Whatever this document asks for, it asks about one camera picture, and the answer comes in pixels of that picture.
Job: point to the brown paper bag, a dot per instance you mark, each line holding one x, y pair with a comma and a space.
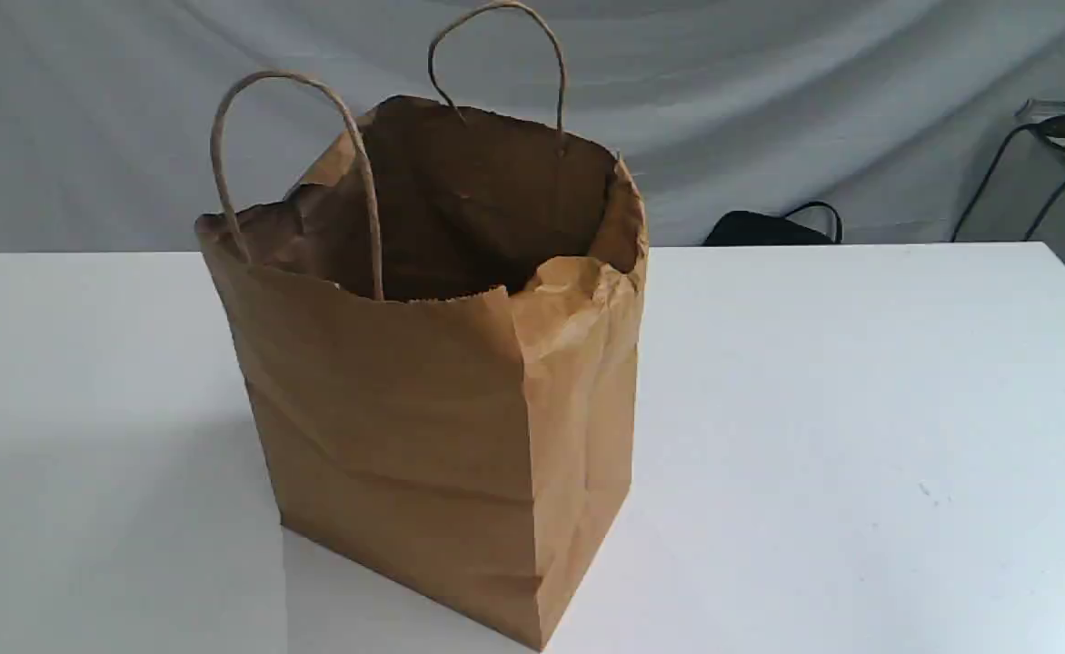
438, 331

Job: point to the white backdrop cloth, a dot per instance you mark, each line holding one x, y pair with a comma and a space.
886, 109

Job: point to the black object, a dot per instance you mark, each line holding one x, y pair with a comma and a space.
750, 229

